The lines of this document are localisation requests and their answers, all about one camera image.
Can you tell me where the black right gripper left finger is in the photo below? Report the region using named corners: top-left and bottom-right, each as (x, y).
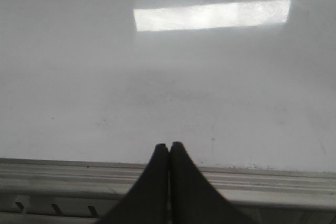
top-left (97, 144), bottom-right (169, 224)

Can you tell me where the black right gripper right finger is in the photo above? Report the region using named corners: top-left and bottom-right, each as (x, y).
top-left (170, 142), bottom-right (252, 223)

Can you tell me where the white metal table frame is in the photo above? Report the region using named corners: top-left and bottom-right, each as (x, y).
top-left (1, 194), bottom-right (335, 223)

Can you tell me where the white whiteboard with grey frame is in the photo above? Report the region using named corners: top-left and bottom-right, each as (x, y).
top-left (1, 0), bottom-right (335, 209)

